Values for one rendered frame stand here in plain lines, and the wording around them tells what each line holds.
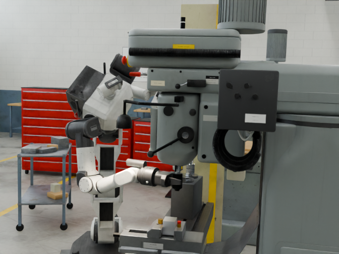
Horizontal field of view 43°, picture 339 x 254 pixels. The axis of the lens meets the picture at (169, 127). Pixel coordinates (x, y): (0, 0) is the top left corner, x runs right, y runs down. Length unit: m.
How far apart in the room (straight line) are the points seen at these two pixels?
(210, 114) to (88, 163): 0.73
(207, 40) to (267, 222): 0.76
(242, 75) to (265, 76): 0.08
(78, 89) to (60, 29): 9.87
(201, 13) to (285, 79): 1.99
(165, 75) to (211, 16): 1.91
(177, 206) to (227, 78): 0.97
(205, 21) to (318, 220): 2.27
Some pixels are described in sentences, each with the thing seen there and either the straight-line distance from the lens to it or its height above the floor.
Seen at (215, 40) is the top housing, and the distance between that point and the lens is 1.74.
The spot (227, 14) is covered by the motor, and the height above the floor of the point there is 1.95.
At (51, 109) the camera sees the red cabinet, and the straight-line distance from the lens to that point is 7.20.
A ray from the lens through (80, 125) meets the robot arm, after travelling 2.18.
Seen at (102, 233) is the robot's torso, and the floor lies 0.70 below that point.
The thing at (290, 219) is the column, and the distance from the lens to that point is 1.75.
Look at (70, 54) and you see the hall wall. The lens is 11.96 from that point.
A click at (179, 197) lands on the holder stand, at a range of 2.25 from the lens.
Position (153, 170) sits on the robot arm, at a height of 1.27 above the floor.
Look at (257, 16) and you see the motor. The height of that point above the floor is 1.94.
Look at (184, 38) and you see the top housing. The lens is 1.76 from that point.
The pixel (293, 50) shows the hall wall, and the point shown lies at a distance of 10.91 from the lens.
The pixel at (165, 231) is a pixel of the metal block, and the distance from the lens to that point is 1.83.
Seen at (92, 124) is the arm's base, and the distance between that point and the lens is 2.18.
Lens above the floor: 1.69
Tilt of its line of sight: 7 degrees down
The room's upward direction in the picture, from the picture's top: 2 degrees clockwise
